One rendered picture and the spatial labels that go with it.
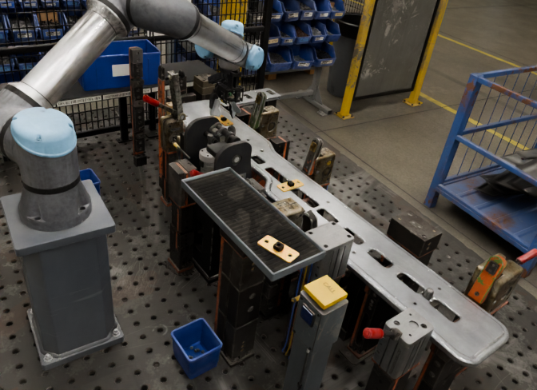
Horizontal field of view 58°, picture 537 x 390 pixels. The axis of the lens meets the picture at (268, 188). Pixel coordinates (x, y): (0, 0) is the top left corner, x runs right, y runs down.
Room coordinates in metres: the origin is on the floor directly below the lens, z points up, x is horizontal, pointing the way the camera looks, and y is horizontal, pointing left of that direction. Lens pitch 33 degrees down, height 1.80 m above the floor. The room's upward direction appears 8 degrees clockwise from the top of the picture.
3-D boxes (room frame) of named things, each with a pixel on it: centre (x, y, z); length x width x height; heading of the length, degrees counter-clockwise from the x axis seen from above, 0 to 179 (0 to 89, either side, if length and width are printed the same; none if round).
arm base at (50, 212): (0.85, 0.47, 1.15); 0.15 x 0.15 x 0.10
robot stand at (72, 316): (0.85, 0.47, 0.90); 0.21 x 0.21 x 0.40; 36
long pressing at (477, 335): (1.24, -0.09, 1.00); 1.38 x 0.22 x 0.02; 41
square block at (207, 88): (1.89, 0.32, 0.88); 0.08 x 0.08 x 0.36; 41
